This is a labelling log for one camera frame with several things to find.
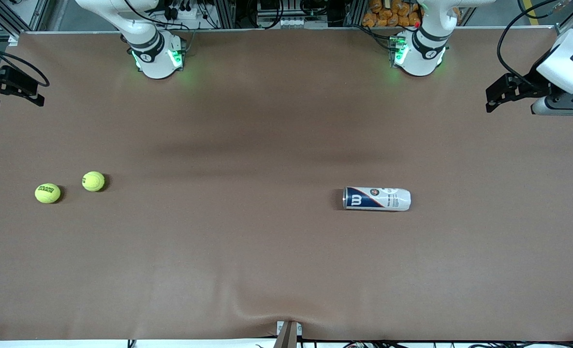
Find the yellow-green tennis ball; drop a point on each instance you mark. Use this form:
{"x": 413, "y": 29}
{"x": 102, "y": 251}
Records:
{"x": 93, "y": 181}
{"x": 47, "y": 193}

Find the bag of orange items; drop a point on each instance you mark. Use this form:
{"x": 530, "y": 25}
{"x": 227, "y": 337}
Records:
{"x": 388, "y": 17}

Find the grey electronics box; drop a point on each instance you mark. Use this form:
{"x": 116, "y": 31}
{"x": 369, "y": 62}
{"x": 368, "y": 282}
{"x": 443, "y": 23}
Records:
{"x": 291, "y": 21}

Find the aluminium frame profile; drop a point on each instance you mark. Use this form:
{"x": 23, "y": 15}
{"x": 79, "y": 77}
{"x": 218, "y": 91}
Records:
{"x": 226, "y": 13}
{"x": 355, "y": 12}

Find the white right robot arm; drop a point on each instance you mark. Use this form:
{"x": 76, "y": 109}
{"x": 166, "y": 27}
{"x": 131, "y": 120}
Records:
{"x": 153, "y": 58}

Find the blue white tennis ball can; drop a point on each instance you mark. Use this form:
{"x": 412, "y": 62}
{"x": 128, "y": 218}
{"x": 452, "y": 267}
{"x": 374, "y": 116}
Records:
{"x": 378, "y": 198}

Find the white power strip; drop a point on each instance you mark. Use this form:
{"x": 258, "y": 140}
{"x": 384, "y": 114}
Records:
{"x": 189, "y": 14}

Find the brown table mat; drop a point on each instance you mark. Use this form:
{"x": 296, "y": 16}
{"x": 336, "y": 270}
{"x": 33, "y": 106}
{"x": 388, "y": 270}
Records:
{"x": 286, "y": 266}

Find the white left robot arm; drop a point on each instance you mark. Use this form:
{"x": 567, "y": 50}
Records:
{"x": 424, "y": 58}

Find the grey metal mount bracket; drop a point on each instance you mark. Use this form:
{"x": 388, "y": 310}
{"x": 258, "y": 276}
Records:
{"x": 288, "y": 336}

